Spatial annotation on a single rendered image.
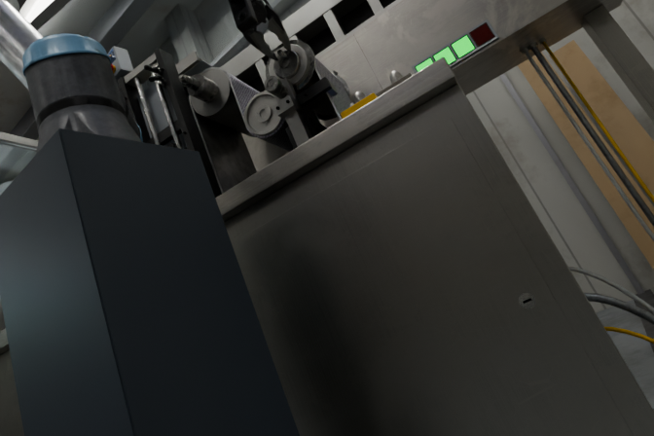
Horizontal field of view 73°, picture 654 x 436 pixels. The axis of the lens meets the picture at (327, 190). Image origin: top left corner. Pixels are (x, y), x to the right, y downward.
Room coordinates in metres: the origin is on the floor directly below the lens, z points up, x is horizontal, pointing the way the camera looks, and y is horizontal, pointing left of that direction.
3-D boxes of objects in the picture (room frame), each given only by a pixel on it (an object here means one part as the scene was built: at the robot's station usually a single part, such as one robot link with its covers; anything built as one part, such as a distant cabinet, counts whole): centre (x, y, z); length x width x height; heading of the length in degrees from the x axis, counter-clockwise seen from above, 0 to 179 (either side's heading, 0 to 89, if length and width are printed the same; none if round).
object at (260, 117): (1.16, 0.03, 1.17); 0.26 x 0.12 x 0.12; 162
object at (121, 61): (1.20, 0.47, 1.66); 0.07 x 0.07 x 0.10; 59
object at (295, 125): (0.97, 0.00, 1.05); 0.06 x 0.05 x 0.31; 162
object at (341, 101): (1.10, -0.14, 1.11); 0.23 x 0.01 x 0.18; 162
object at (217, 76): (1.20, 0.15, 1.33); 0.25 x 0.14 x 0.14; 162
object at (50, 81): (0.55, 0.29, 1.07); 0.13 x 0.12 x 0.14; 17
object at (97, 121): (0.54, 0.28, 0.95); 0.15 x 0.15 x 0.10
